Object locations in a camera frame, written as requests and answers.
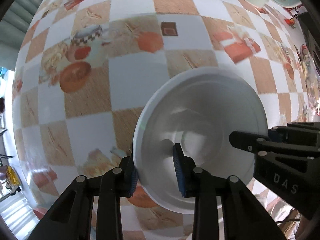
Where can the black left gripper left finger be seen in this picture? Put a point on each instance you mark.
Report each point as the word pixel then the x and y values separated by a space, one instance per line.
pixel 71 215

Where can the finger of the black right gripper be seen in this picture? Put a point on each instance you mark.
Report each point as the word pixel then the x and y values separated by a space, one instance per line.
pixel 255 143
pixel 296 133

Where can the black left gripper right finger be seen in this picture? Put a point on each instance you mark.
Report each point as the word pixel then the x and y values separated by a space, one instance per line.
pixel 243 215

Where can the white paper bowl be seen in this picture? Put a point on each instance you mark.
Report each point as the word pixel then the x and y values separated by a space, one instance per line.
pixel 197 109

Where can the yellow object on shelf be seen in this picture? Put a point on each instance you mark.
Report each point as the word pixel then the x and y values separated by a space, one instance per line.
pixel 12 176

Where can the patterned checkered tablecloth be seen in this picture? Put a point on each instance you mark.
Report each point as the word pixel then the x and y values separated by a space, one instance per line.
pixel 87 68

